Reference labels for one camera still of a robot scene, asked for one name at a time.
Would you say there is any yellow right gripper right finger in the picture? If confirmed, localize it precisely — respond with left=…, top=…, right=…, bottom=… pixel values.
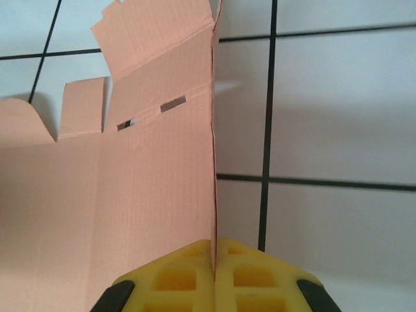
left=215, top=237, right=342, bottom=312

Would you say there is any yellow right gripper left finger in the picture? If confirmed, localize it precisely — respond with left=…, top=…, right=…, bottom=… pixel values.
left=92, top=239, right=216, bottom=312

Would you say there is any pink paper box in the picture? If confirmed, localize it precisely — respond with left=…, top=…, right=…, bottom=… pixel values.
left=0, top=0, right=225, bottom=312

